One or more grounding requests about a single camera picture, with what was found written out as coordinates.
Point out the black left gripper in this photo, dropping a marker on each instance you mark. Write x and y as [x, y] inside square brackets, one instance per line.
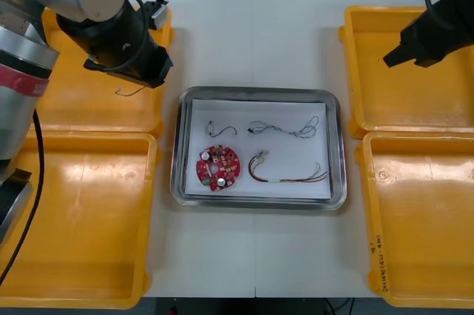
[155, 66]

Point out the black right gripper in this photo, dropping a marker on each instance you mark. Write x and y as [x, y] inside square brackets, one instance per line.
[429, 37]

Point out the round red circuit board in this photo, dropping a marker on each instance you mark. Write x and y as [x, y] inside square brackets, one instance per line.
[226, 166]

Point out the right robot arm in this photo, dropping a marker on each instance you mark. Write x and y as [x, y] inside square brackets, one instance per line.
[463, 15]

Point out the steel tray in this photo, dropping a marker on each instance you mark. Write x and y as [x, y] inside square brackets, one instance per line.
[177, 166]

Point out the yellow-orange plastic bin with handwriting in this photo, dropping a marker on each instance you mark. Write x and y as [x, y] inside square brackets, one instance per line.
[426, 200]

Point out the white sheet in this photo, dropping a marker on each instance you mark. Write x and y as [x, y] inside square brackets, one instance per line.
[296, 155]

